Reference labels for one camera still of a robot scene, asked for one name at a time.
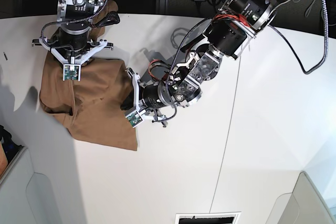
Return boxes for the grey bin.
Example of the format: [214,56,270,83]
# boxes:
[266,172,335,224]
[1,147,62,223]

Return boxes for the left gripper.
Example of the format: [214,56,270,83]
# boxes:
[120,68,168,127]

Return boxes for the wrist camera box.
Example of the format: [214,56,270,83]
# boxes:
[125,110,143,128]
[62,64,81,81]

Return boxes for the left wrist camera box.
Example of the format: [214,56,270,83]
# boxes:
[125,110,143,128]

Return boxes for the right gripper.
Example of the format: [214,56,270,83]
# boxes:
[32,38,113,65]

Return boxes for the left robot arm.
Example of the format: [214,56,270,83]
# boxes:
[121,0,290,127]

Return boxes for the white framed floor vent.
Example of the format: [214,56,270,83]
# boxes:
[174,212,241,224]

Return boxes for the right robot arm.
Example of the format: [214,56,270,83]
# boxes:
[32,0,113,68]

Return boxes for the brown t-shirt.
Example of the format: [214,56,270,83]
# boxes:
[38,0,139,152]

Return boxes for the braided sleeved cable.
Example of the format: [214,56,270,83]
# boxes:
[267,0,330,75]

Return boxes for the aluminium table leg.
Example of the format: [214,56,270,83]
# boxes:
[155,0,168,15]

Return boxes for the grey bin right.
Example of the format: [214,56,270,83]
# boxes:
[266,172,335,224]

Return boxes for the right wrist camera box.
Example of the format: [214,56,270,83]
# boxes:
[62,64,81,81]

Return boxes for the grey bin left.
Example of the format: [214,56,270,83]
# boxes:
[1,147,62,223]

